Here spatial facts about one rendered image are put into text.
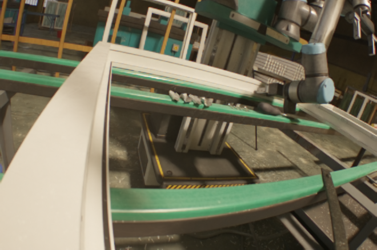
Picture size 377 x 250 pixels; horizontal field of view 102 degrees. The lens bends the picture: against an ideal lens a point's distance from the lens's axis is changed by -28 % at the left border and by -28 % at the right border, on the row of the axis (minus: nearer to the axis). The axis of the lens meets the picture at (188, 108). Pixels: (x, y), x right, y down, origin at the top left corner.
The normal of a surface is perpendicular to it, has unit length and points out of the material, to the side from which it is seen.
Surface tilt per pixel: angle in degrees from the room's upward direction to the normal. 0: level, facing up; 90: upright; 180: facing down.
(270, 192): 0
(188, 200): 0
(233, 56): 90
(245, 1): 90
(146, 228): 90
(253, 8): 90
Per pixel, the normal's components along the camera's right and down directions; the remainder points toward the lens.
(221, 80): 0.32, 0.39
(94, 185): 0.28, -0.91
